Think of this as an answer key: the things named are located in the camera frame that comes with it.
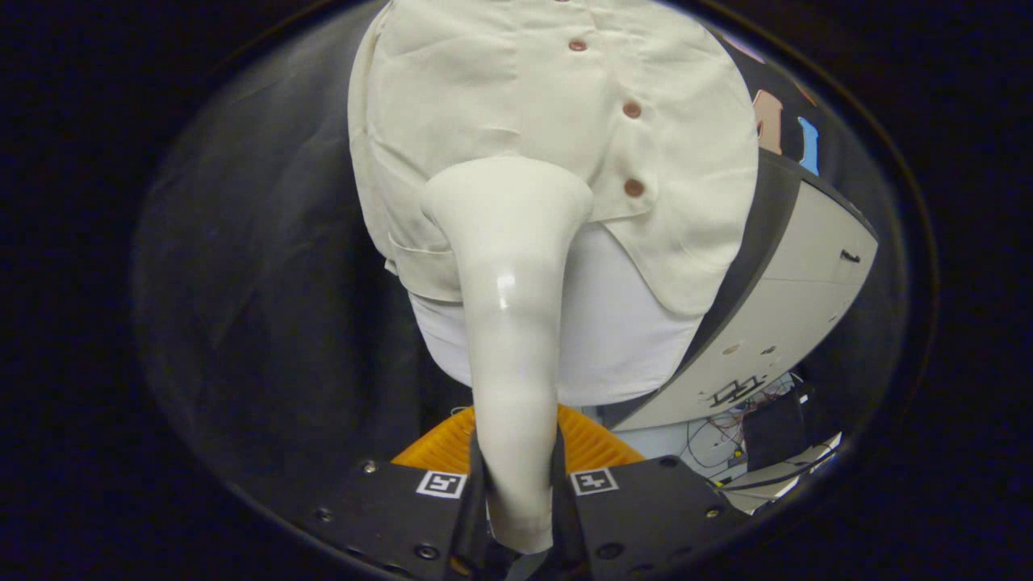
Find white flat board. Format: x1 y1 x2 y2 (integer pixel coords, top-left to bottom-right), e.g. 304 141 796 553
718 432 844 513

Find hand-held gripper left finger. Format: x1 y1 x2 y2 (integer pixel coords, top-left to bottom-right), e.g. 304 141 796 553
295 403 489 581

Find tangle of thin cables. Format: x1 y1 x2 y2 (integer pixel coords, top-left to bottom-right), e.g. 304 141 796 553
686 375 808 485

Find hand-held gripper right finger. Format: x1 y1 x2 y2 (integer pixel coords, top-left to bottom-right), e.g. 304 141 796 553
551 403 751 581

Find grey beige cabinet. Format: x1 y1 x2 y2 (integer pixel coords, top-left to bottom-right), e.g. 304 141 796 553
601 149 880 433

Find cream button shirt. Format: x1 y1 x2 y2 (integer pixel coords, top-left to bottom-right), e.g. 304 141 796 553
347 0 761 317

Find black backdrop cloth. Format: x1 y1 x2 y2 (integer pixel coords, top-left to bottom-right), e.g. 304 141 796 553
129 0 905 517

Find black box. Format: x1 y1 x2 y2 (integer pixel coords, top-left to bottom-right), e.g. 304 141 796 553
742 387 816 473

